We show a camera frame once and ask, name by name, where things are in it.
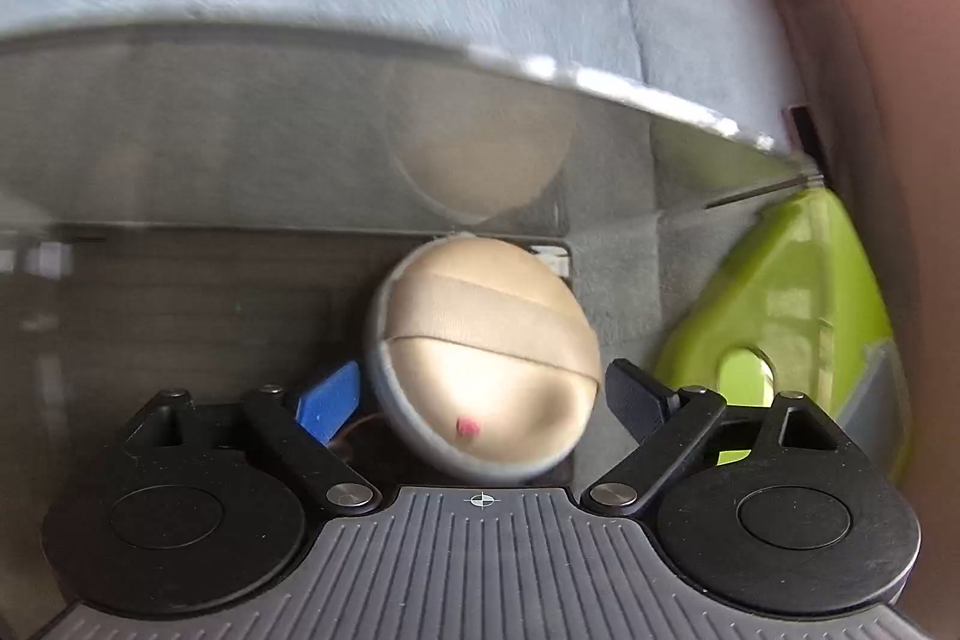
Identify beige round powder puff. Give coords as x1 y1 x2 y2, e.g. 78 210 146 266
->
365 233 603 483

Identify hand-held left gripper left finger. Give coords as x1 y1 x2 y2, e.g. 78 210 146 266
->
124 361 382 515

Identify clear acrylic storage box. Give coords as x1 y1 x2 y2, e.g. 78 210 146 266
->
0 21 826 506

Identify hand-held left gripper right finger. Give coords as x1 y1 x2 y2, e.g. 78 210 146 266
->
581 359 841 517

